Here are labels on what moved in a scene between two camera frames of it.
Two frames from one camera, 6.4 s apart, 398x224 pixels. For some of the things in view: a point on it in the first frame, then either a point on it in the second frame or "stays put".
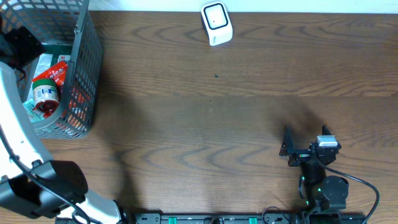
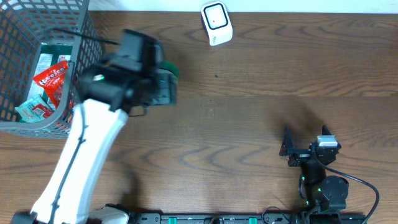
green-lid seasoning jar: [46, 97] to [170, 66]
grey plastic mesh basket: [68, 27] stays put
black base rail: [250, 218] stays put
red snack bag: [56, 73] stays put
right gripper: [301, 155] stays put
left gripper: [27, 42] to [155, 79]
